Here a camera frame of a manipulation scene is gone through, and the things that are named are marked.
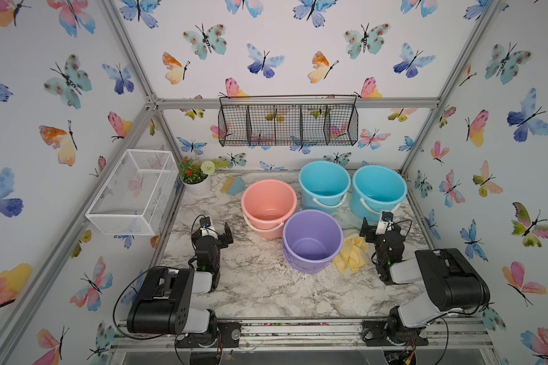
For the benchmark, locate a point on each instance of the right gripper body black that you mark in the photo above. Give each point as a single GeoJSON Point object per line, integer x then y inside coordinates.
{"type": "Point", "coordinates": [377, 245]}

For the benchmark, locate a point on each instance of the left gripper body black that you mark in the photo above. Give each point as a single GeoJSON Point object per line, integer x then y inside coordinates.
{"type": "Point", "coordinates": [216, 267]}

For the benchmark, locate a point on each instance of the yellow microfiber cloth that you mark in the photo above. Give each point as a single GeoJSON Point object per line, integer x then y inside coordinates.
{"type": "Point", "coordinates": [353, 255]}

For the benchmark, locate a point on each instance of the teal plastic bucket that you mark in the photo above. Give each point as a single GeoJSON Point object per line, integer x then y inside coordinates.
{"type": "Point", "coordinates": [376, 189]}
{"type": "Point", "coordinates": [324, 186]}

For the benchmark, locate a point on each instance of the pink plastic bucket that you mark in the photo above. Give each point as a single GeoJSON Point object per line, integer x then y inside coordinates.
{"type": "Point", "coordinates": [267, 205]}

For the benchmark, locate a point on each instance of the purple plastic bucket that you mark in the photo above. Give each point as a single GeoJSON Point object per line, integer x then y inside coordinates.
{"type": "Point", "coordinates": [311, 239]}

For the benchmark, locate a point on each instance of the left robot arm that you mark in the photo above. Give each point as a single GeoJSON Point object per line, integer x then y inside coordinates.
{"type": "Point", "coordinates": [162, 304]}

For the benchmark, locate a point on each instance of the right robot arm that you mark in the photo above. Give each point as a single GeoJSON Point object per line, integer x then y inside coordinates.
{"type": "Point", "coordinates": [451, 283]}

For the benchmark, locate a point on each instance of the teal hand brush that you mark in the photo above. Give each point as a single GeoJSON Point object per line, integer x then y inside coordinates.
{"type": "Point", "coordinates": [233, 185]}

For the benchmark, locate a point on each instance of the potted flower plant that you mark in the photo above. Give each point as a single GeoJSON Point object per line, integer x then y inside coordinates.
{"type": "Point", "coordinates": [195, 175]}

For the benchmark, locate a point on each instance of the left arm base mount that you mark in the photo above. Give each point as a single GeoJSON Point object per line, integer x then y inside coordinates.
{"type": "Point", "coordinates": [219, 335]}

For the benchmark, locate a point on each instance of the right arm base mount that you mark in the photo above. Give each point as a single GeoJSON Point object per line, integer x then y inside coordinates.
{"type": "Point", "coordinates": [389, 332]}

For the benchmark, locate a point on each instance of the white wire mesh basket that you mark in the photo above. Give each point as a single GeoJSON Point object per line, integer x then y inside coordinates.
{"type": "Point", "coordinates": [134, 197]}

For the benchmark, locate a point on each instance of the aluminium front rail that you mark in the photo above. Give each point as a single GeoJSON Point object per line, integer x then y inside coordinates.
{"type": "Point", "coordinates": [319, 334]}

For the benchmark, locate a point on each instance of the black wire wall basket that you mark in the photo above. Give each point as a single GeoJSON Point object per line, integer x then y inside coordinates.
{"type": "Point", "coordinates": [292, 121]}

